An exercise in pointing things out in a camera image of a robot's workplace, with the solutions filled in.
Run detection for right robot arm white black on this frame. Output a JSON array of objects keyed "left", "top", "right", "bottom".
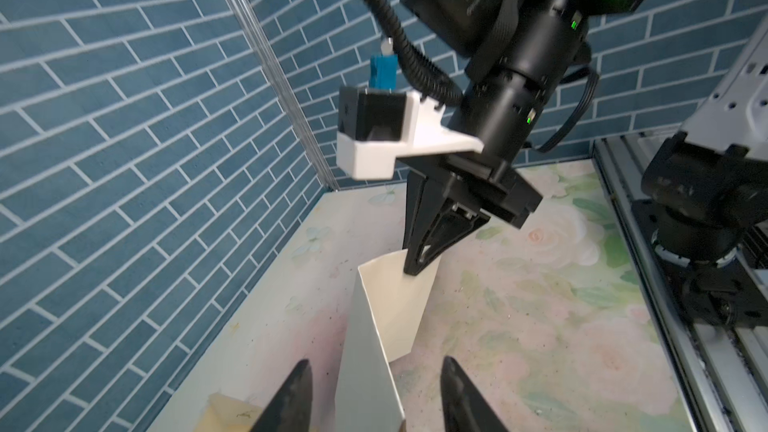
[{"left": 404, "top": 0, "right": 767, "bottom": 326}]

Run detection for cream letter paper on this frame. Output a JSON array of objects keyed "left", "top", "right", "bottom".
[{"left": 335, "top": 250, "right": 440, "bottom": 431}]

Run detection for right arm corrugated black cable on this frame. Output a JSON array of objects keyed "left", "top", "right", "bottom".
[{"left": 329, "top": 0, "right": 464, "bottom": 107}]

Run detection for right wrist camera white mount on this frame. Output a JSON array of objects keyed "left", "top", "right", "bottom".
[{"left": 336, "top": 36, "right": 484, "bottom": 181}]

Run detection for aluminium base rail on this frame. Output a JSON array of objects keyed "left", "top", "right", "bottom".
[{"left": 592, "top": 133, "right": 767, "bottom": 431}]

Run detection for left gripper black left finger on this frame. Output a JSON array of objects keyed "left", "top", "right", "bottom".
[{"left": 250, "top": 359, "right": 313, "bottom": 432}]

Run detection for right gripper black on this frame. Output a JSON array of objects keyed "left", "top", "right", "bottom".
[{"left": 403, "top": 153, "right": 542, "bottom": 276}]

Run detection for right aluminium corner post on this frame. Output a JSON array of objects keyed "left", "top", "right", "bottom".
[{"left": 225, "top": 0, "right": 340, "bottom": 191}]

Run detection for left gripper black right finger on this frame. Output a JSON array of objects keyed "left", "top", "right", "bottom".
[{"left": 440, "top": 356, "right": 508, "bottom": 432}]

